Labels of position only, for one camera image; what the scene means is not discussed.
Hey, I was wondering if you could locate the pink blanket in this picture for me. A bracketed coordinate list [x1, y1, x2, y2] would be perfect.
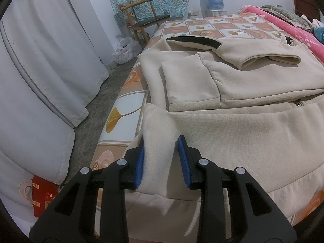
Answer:
[237, 5, 324, 61]

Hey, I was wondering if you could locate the grey floral pillow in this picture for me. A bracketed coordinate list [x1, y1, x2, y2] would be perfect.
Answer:
[261, 4, 313, 32]

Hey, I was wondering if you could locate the red gift bag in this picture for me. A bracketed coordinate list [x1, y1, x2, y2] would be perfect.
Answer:
[20, 175, 60, 218]

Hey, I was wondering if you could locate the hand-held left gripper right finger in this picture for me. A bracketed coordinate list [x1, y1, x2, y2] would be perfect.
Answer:
[177, 135, 297, 243]

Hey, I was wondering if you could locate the brown door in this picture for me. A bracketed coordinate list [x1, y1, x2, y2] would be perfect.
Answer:
[290, 0, 321, 21]

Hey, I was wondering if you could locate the wooden chair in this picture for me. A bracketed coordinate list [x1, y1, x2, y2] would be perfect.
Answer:
[119, 0, 171, 45]

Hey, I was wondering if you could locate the beige zip jacket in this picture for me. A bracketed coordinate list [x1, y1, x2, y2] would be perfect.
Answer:
[125, 36, 324, 243]

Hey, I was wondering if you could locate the blue cloth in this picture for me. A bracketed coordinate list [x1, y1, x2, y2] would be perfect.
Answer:
[312, 19, 324, 43]

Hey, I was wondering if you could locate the white plastic bag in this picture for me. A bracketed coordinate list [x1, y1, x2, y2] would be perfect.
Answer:
[112, 37, 142, 64]

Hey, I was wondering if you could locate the white water dispenser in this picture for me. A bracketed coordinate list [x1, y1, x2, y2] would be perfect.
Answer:
[206, 8, 228, 18]

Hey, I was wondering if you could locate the white curtain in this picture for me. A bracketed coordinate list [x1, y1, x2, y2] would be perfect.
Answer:
[0, 0, 110, 185]

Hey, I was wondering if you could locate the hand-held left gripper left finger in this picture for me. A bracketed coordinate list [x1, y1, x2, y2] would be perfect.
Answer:
[28, 135, 145, 243]

